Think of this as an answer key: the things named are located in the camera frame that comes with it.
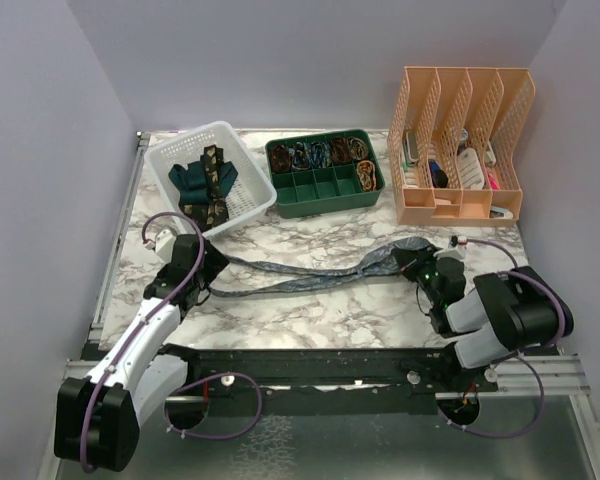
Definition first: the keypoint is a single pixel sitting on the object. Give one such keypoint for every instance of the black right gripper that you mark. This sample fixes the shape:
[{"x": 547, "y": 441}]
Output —
[{"x": 410, "y": 260}]

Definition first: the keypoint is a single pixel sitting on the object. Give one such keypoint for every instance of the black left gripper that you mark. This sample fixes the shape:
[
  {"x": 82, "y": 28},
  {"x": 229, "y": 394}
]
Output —
[{"x": 213, "y": 264}]

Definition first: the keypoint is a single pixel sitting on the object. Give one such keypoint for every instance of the grey blue floral tie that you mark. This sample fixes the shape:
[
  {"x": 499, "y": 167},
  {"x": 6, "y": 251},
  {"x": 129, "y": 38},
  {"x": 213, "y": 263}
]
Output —
[{"x": 385, "y": 261}]

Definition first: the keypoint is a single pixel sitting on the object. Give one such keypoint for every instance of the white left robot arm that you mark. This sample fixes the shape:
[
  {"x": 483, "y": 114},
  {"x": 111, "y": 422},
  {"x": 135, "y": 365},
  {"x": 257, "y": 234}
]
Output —
[{"x": 99, "y": 416}]

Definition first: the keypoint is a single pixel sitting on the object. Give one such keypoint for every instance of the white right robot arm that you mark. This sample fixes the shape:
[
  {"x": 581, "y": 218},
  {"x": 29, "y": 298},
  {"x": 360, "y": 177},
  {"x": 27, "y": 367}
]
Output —
[{"x": 504, "y": 313}]

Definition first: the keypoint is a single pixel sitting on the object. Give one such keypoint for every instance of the black gold leaf tie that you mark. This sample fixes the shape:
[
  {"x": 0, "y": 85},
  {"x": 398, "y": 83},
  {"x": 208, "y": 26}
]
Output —
[{"x": 215, "y": 213}]

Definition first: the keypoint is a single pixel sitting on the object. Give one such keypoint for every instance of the dark green tie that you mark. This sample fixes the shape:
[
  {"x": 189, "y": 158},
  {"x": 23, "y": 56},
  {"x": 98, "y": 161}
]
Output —
[{"x": 193, "y": 186}]

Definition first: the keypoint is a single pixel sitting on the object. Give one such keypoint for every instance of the blue black item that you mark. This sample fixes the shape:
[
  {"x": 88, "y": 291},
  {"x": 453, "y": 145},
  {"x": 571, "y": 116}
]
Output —
[{"x": 438, "y": 175}]

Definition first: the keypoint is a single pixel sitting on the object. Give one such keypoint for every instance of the pink marker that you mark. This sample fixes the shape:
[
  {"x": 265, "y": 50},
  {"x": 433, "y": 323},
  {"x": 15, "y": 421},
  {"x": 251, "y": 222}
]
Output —
[{"x": 493, "y": 181}]

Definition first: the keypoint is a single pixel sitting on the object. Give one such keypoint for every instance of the white ribbed item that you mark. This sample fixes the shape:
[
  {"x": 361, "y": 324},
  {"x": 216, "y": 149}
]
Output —
[{"x": 470, "y": 173}]

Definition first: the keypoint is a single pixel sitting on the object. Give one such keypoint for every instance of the white plastic basket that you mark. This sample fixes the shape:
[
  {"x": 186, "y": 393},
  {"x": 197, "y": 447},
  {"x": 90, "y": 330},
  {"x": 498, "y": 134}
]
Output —
[{"x": 252, "y": 193}]

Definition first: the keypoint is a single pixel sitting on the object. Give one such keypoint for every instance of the orange patterned rolled tie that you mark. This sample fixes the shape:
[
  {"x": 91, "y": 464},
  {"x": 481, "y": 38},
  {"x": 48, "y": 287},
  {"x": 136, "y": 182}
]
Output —
[{"x": 366, "y": 172}]

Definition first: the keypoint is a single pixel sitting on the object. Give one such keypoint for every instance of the orange file organizer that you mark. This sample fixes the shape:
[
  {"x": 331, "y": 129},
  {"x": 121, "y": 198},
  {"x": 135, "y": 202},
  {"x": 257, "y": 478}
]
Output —
[{"x": 441, "y": 111}]

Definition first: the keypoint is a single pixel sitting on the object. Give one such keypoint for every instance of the green compartment tray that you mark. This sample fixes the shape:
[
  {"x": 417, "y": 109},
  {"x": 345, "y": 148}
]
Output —
[{"x": 326, "y": 190}]

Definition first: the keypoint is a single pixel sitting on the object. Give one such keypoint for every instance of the tan rolled tie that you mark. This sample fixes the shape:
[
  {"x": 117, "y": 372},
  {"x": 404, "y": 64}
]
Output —
[{"x": 358, "y": 148}]

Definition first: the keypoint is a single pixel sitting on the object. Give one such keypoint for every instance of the red brown rolled tie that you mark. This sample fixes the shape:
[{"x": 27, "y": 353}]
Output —
[{"x": 339, "y": 151}]

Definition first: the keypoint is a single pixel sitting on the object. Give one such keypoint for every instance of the dark blue rolled tie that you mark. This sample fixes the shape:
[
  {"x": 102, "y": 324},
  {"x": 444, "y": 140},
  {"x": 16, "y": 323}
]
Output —
[{"x": 319, "y": 155}]

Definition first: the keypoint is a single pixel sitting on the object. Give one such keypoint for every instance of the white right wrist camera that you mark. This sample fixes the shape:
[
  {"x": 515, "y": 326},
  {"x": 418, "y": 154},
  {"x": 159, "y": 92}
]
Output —
[{"x": 458, "y": 247}]

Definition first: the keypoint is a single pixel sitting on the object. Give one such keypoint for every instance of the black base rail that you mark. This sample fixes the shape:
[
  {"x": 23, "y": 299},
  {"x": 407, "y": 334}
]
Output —
[{"x": 311, "y": 382}]

